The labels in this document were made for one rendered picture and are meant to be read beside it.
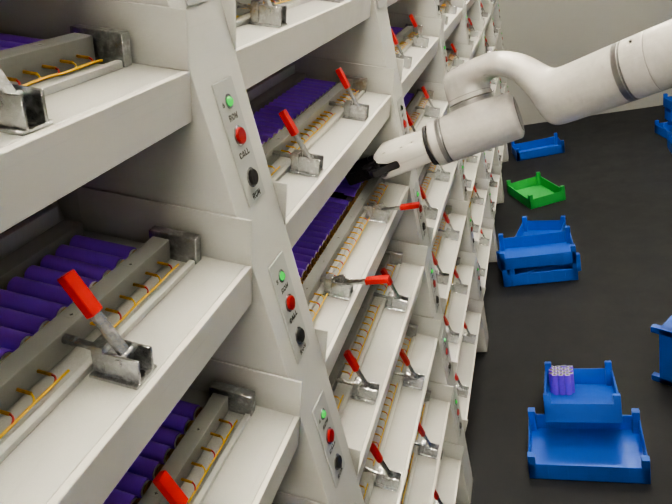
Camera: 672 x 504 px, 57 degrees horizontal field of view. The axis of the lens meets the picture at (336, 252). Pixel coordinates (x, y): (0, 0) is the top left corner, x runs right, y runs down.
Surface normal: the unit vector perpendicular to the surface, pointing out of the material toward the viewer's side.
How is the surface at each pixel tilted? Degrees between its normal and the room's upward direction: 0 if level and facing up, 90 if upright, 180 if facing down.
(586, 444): 0
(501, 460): 0
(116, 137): 108
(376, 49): 90
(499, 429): 0
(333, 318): 18
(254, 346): 90
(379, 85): 90
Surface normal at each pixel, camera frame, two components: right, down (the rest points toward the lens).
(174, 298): 0.07, -0.87
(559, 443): -0.22, -0.89
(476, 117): -0.37, 0.04
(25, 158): 0.96, 0.20
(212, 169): -0.27, 0.46
